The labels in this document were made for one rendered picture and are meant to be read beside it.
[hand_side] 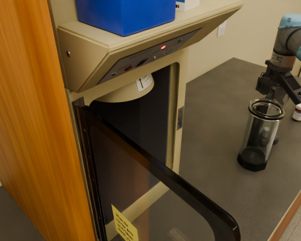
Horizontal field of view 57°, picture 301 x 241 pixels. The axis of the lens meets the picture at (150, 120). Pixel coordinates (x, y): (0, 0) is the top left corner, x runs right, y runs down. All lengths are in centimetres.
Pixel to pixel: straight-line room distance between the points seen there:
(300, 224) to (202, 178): 133
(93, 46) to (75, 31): 4
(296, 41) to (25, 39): 74
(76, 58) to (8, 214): 63
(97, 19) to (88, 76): 8
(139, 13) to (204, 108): 95
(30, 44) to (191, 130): 90
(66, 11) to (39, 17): 12
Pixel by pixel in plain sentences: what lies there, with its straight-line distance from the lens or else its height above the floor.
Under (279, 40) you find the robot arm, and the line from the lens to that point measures 96.
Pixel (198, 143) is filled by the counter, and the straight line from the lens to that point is 108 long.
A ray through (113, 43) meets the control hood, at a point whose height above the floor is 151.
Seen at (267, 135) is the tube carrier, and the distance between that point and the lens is 93.
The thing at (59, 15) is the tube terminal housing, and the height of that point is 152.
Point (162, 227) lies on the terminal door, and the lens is 41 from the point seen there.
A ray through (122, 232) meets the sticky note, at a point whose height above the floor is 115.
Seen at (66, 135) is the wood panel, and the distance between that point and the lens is 38.
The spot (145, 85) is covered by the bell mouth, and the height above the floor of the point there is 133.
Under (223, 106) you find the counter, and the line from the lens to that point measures 132.
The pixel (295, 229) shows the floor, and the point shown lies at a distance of 216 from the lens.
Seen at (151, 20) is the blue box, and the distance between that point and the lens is 39.
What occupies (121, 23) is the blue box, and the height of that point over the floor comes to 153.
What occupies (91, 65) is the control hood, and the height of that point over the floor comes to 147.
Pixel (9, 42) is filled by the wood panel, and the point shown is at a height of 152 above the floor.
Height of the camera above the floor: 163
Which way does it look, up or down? 35 degrees down
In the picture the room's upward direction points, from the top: straight up
